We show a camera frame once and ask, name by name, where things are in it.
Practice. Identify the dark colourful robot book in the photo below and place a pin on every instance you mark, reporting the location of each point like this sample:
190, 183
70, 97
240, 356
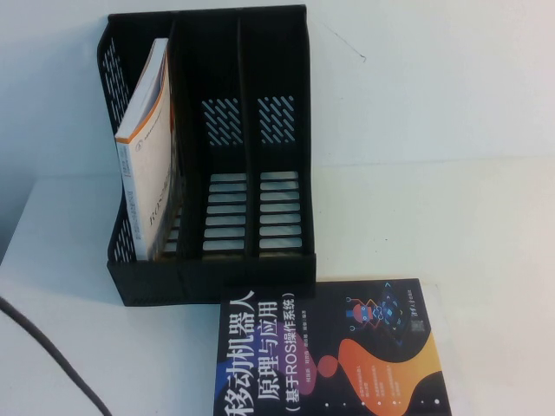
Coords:
347, 346

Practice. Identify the white orange ROS2 book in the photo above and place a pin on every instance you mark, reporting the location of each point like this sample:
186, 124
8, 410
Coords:
147, 151

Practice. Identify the black three-slot book stand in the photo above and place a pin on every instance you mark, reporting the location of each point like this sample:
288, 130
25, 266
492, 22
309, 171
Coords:
260, 277

